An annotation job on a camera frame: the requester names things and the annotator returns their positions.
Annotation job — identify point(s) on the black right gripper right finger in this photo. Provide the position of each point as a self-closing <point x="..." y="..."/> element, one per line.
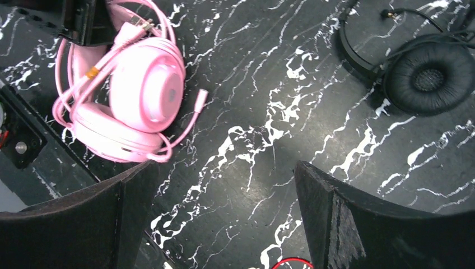
<point x="346" y="227"/>

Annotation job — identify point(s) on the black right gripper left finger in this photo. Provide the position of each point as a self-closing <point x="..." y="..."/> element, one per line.
<point x="100" y="226"/>

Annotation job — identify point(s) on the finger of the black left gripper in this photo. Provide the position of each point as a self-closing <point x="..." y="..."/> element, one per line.
<point x="83" y="22"/>

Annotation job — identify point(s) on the black on-ear headphones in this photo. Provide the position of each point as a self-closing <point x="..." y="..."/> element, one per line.
<point x="428" y="75"/>

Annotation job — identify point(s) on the pink over-ear headphones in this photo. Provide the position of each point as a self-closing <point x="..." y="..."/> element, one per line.
<point x="118" y="101"/>

